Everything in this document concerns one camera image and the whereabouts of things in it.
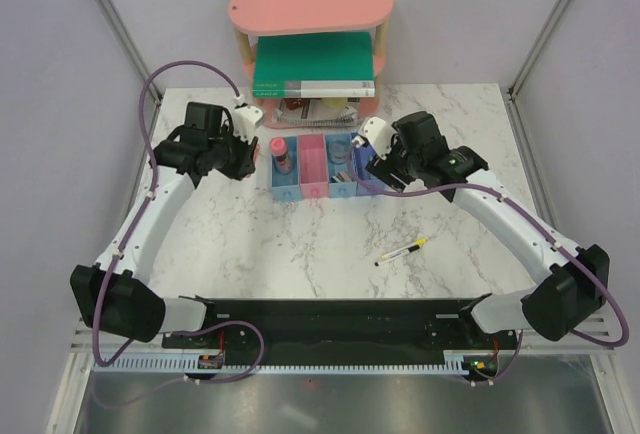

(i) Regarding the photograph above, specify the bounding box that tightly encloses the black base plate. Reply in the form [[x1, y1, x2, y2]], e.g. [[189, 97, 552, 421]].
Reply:
[[162, 299, 517, 359]]

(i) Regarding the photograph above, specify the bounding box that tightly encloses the white cable duct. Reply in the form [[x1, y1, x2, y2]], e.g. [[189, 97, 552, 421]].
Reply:
[[110, 348, 500, 375]]

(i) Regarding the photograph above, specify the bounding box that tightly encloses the pink crayon bottle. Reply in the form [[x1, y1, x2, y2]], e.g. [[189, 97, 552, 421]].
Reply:
[[269, 137, 295, 175]]

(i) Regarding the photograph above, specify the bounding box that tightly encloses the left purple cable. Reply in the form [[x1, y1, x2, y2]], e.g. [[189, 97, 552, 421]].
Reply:
[[89, 58, 266, 410]]

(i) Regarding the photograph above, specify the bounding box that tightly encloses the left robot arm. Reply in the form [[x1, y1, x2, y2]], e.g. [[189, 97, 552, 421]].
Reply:
[[70, 126, 258, 347]]

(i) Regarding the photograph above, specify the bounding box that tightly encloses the pink oval shelf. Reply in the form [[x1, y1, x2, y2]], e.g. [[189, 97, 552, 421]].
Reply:
[[228, 0, 394, 129]]

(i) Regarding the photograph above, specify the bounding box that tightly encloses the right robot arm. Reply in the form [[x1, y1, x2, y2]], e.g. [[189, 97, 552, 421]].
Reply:
[[353, 111, 609, 348]]

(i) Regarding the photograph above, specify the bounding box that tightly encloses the yellow white marker pen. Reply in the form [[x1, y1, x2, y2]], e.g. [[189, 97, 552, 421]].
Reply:
[[374, 238, 426, 267]]

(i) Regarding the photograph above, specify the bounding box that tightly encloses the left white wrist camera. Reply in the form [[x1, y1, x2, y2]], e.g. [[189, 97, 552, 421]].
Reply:
[[231, 104, 265, 142]]

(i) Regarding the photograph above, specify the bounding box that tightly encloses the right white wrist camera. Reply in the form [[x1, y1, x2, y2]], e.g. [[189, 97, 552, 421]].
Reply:
[[352, 116, 397, 160]]

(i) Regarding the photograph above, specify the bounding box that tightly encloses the spiral notebook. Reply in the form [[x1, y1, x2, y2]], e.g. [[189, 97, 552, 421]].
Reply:
[[273, 98, 360, 127]]

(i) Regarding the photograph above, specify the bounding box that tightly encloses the purple cable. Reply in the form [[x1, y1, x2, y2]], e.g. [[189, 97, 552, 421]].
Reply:
[[347, 138, 630, 388], [89, 58, 266, 410]]

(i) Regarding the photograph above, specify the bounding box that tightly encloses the green book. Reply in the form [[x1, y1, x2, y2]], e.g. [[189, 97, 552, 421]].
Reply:
[[252, 31, 375, 99]]

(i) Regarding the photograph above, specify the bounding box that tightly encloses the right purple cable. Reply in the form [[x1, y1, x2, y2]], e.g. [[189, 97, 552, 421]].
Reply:
[[347, 138, 630, 388]]

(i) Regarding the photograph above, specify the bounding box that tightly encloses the clear tape roll pack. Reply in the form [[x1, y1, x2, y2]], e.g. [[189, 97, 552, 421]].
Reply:
[[327, 139, 351, 165]]

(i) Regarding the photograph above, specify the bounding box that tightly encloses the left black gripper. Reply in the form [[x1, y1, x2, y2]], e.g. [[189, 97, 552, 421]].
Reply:
[[209, 124, 260, 182]]

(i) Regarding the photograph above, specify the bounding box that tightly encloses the four-compartment pastel organizer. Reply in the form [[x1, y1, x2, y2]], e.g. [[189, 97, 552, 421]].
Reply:
[[270, 133, 385, 202]]

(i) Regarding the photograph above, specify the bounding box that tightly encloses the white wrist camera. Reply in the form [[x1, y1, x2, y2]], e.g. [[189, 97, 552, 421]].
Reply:
[[352, 116, 397, 160], [231, 104, 265, 142]]

